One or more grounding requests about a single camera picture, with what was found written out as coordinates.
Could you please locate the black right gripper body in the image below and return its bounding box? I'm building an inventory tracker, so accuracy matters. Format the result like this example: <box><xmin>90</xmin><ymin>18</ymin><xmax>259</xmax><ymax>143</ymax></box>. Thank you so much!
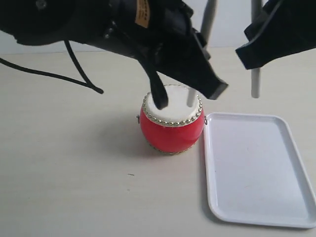
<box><xmin>261</xmin><ymin>0</ymin><xmax>316</xmax><ymax>50</ymax></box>

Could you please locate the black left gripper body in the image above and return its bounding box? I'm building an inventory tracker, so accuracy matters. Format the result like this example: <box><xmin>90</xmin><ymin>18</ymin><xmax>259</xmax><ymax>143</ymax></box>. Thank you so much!
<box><xmin>81</xmin><ymin>0</ymin><xmax>198</xmax><ymax>74</ymax></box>

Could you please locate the white drumstick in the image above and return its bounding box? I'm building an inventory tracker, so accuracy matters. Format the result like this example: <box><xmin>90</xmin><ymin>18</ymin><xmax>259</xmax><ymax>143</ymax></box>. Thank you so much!
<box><xmin>187</xmin><ymin>0</ymin><xmax>217</xmax><ymax>108</ymax></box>
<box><xmin>250</xmin><ymin>0</ymin><xmax>263</xmax><ymax>99</ymax></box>

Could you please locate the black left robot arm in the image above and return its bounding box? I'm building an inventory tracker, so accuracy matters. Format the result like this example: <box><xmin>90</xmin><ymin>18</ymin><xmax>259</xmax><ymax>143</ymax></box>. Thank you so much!
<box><xmin>0</xmin><ymin>0</ymin><xmax>227</xmax><ymax>101</ymax></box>

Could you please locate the small red drum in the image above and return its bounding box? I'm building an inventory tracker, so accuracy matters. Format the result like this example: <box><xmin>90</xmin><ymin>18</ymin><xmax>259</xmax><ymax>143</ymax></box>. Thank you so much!
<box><xmin>138</xmin><ymin>84</ymin><xmax>205</xmax><ymax>155</ymax></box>

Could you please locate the white plastic tray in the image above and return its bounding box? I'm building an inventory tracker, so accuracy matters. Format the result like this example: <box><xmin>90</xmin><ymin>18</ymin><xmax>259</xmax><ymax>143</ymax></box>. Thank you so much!
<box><xmin>203</xmin><ymin>113</ymin><xmax>316</xmax><ymax>229</ymax></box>

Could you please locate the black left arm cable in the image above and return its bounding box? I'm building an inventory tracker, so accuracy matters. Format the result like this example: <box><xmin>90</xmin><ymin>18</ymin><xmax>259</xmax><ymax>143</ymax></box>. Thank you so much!
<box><xmin>0</xmin><ymin>39</ymin><xmax>168</xmax><ymax>110</ymax></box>

